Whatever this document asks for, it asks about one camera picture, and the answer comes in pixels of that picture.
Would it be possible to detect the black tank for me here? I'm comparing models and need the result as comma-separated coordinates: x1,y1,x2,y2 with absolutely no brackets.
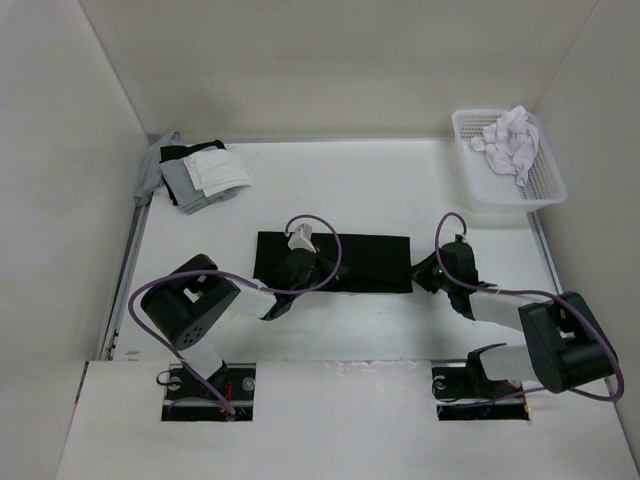
253,231,413,294
160,140,226,164

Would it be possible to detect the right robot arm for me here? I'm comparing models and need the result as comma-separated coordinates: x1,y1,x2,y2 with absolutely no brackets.
411,235,619,396

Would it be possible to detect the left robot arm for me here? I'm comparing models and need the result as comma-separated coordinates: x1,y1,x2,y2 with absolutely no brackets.
141,246,350,399

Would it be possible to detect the white crumpled tank top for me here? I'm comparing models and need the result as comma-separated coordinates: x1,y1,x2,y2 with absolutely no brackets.
470,105,540,187

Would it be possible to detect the folded grey tank top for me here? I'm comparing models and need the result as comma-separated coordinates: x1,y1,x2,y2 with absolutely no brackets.
160,160,237,215

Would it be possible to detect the folded white tank top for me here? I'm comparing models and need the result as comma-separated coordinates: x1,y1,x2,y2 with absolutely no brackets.
183,149,252,197

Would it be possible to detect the folded black tank top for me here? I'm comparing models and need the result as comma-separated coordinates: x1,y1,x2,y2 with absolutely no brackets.
160,140,226,164

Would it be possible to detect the white plastic basket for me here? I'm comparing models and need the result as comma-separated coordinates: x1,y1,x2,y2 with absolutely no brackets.
451,109,567,214

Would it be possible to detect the grey cloth at corner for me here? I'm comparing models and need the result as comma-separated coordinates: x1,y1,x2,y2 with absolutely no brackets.
134,131,182,207

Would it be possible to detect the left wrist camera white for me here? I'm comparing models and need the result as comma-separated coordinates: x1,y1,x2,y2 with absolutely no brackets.
287,223,316,254

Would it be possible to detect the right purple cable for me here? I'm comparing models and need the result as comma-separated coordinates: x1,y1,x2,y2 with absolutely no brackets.
434,212,625,409

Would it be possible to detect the purple cable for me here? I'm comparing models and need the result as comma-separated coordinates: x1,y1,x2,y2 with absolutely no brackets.
434,212,625,409
127,214,344,416

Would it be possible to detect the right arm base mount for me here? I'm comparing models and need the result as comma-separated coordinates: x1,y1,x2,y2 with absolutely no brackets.
432,361,530,421

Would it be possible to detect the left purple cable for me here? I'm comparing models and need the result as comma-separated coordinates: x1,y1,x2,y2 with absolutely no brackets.
127,214,344,416

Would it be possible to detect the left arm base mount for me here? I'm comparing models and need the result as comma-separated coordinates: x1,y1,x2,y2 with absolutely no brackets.
156,364,257,423

